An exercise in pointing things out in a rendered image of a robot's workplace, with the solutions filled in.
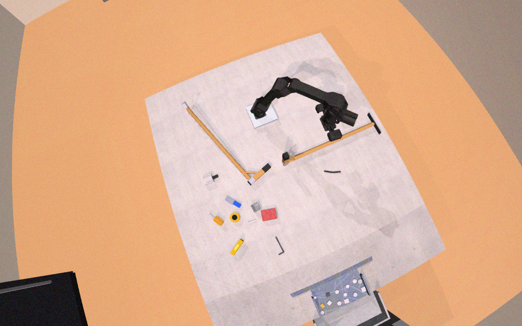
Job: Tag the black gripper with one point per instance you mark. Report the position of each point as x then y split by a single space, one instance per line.
329 125

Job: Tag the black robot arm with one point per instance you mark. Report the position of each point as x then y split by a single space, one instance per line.
335 104

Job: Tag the long tan scraper with grey crossbar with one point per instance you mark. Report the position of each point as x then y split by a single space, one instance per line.
250 180

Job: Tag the red rectangular block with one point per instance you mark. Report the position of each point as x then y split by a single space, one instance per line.
269 214

